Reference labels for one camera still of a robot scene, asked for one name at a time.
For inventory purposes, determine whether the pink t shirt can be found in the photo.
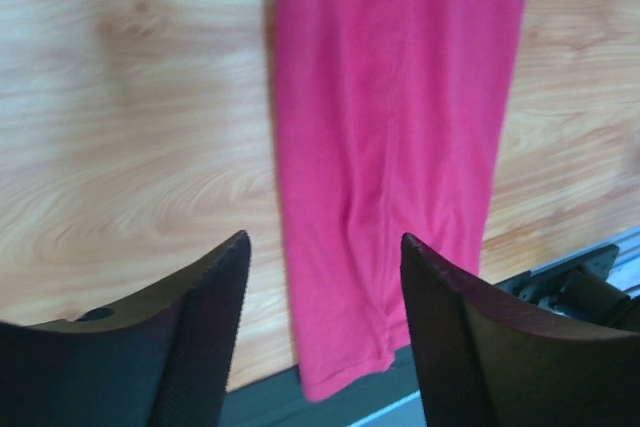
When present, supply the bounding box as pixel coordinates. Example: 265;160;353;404
274;0;525;402

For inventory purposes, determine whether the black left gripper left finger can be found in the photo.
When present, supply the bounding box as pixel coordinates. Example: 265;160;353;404
1;231;250;426

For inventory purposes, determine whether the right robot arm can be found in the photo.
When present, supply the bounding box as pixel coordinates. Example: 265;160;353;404
554;269;639;333

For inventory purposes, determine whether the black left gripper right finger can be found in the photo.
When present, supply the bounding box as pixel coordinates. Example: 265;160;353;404
401;234;639;426

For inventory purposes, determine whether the aluminium frame rail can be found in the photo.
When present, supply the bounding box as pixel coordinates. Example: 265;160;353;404
359;226;640;427

